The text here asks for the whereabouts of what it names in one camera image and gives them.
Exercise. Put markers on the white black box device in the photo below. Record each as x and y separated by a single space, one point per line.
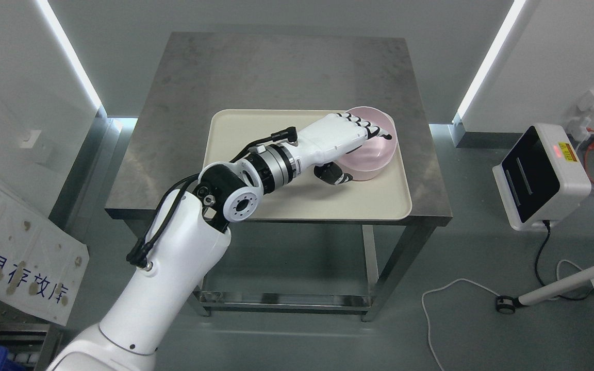
541 179

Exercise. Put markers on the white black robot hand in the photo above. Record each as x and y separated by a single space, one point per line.
324 141

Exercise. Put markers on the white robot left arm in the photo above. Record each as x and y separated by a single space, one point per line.
187 237

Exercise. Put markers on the white stand leg with caster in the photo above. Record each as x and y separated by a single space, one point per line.
508 305

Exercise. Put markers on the beige plastic tray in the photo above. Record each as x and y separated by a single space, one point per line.
307 199

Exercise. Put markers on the white sign board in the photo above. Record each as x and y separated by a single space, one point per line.
41 266

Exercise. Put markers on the stainless steel table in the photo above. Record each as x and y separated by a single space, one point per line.
202 73

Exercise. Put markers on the white wall plug adapter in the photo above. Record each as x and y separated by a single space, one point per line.
578 125

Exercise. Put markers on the pink bowl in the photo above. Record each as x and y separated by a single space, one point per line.
375 154

